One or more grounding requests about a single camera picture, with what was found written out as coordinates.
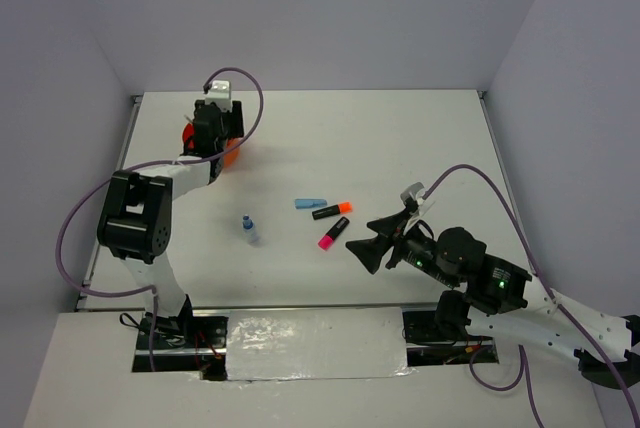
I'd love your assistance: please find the black highlighter pink cap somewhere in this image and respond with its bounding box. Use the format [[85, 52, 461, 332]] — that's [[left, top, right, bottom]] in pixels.
[[317, 217, 350, 251]]

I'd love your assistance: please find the blue translucent pen cap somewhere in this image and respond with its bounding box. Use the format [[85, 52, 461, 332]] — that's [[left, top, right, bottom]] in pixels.
[[294, 198, 328, 210]]

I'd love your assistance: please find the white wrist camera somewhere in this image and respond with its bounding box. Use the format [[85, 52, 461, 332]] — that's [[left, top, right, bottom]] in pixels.
[[204, 80, 233, 112], [400, 182, 434, 232]]

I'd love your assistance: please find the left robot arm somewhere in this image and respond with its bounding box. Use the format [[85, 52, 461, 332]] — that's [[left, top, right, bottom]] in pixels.
[[97, 100, 244, 347]]

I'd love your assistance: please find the black highlighter orange cap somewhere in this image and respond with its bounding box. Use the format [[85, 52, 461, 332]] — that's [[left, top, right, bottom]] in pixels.
[[312, 202, 353, 220]]

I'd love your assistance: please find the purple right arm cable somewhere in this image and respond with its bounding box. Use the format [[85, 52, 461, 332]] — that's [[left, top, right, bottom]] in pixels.
[[423, 163, 640, 428]]

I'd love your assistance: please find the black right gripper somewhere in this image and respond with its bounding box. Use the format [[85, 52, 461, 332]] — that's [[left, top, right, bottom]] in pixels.
[[343, 208, 457, 287]]

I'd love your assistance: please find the orange round divided container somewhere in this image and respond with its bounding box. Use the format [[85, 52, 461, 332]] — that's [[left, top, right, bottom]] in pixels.
[[182, 122, 240, 179]]

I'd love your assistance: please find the small blue-capped glue bottle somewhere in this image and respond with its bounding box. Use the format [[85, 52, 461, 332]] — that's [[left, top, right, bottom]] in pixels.
[[242, 215, 259, 245]]

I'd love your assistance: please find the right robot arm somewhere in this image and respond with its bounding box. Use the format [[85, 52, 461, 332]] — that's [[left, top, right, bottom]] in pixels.
[[346, 212, 639, 389]]

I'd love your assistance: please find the reflective silver front panel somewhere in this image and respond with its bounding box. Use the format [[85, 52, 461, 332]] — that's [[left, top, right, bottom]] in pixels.
[[225, 307, 411, 381]]

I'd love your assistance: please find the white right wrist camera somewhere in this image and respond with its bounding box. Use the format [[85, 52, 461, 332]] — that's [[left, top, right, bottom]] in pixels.
[[400, 182, 434, 232]]

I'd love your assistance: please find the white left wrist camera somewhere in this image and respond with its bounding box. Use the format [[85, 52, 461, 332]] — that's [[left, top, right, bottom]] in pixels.
[[204, 80, 233, 112]]

